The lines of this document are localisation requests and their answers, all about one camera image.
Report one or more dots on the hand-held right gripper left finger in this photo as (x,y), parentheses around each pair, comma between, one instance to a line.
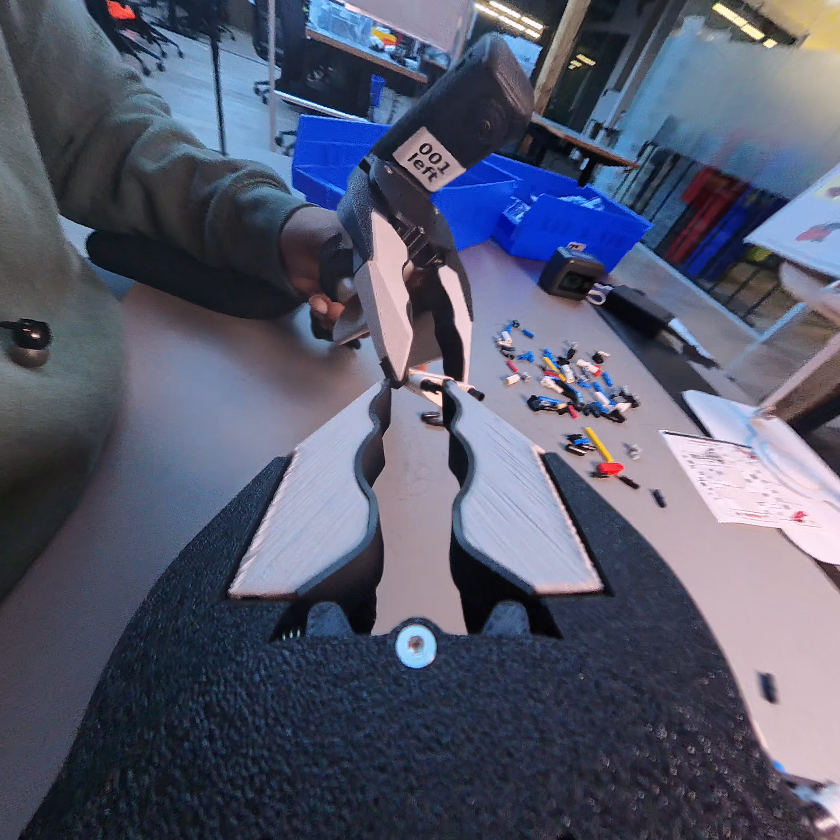
(308,518)

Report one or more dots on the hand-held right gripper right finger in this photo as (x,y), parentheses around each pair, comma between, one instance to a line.
(518,518)

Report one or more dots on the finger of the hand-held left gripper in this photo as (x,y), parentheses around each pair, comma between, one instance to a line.
(459,315)
(387,302)

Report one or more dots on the white curved toy panel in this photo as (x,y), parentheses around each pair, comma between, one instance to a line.
(426,384)

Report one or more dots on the blue plastic bin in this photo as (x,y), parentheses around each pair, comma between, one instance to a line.
(571,229)
(472,210)

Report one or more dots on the pile of small toy pieces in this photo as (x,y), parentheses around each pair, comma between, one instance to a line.
(564,380)

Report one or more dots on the black white toy brick model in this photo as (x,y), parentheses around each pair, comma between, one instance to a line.
(810,797)

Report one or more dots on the person's left hand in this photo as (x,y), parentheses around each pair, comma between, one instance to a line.
(302,256)

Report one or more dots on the whiteboard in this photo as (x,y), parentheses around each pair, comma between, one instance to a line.
(413,19)

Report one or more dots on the blue toy pin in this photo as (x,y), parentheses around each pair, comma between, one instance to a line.
(581,439)

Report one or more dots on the red toy liftarm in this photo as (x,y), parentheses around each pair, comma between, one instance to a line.
(610,468)

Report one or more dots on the yellow toy axle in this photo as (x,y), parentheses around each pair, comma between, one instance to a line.
(598,444)

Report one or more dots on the wooden background table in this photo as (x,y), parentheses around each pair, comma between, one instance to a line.
(577,141)

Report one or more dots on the black device with green display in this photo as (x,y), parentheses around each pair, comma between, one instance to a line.
(569,275)

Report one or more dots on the black power adapter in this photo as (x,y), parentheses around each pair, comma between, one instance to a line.
(636,308)

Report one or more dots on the white printed sheet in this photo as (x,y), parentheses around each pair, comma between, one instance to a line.
(722,479)

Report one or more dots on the stacked red blue crates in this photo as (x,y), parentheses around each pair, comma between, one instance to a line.
(715,216)

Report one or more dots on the white stand base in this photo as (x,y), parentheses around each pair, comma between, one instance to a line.
(807,453)

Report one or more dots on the office chair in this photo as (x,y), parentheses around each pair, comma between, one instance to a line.
(131,26)

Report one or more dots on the instruction booklet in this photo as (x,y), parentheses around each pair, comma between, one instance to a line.
(807,223)

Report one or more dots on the pale wooden post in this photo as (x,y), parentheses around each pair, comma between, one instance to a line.
(561,59)

